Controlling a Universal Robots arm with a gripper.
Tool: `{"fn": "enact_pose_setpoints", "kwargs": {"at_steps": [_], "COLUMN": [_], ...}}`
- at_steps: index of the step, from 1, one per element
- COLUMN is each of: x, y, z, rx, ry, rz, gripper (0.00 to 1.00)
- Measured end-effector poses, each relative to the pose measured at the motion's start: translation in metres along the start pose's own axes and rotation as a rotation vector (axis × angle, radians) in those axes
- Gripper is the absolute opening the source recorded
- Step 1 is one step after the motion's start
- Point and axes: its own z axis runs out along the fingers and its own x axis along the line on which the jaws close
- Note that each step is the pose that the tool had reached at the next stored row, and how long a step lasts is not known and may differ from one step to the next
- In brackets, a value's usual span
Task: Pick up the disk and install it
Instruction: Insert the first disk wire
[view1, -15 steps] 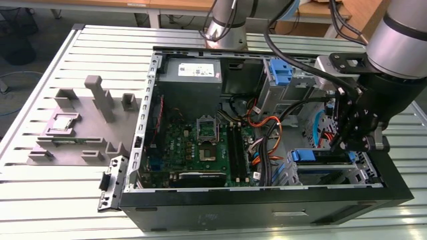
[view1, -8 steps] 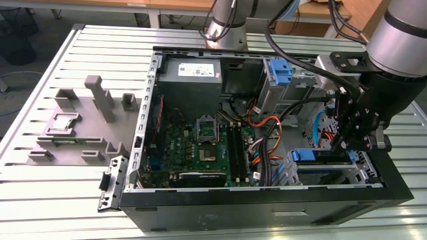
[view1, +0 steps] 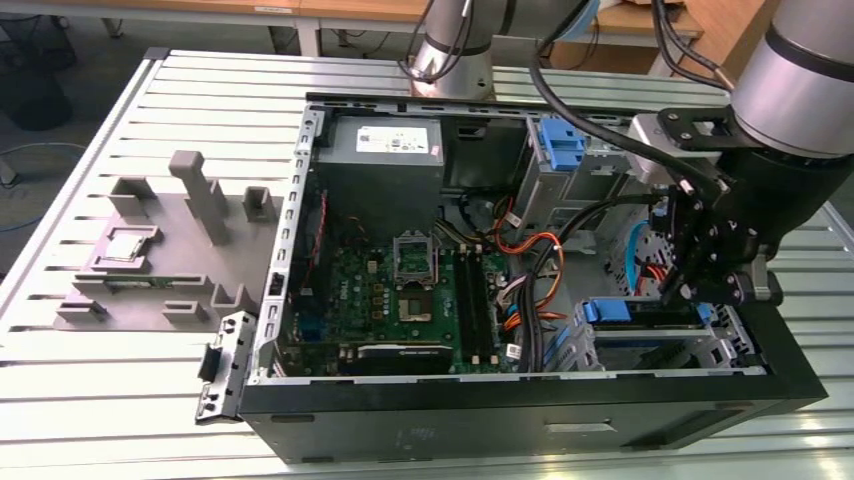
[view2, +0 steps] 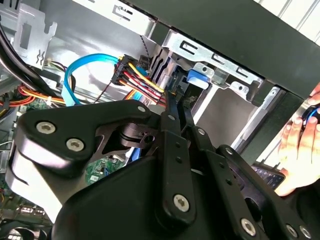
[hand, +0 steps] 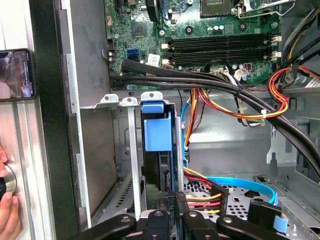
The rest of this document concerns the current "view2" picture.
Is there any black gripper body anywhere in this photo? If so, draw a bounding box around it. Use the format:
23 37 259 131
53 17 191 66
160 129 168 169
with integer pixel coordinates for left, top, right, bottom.
51 153 235 240

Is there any red yellow power wire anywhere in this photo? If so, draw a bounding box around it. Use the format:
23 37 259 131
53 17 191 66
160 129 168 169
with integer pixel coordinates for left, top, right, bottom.
110 53 169 104

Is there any round black tool blue ring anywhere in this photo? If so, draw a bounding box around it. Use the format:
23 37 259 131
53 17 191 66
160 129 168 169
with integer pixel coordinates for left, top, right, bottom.
300 104 320 131

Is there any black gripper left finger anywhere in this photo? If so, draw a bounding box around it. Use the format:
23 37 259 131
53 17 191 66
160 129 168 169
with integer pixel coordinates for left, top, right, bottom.
4 88 198 227

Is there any person's hand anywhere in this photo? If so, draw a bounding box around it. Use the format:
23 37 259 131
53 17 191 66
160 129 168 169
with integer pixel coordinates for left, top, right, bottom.
275 83 320 198

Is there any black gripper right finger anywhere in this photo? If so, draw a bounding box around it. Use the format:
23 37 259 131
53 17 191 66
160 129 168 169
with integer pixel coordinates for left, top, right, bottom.
177 85 315 240

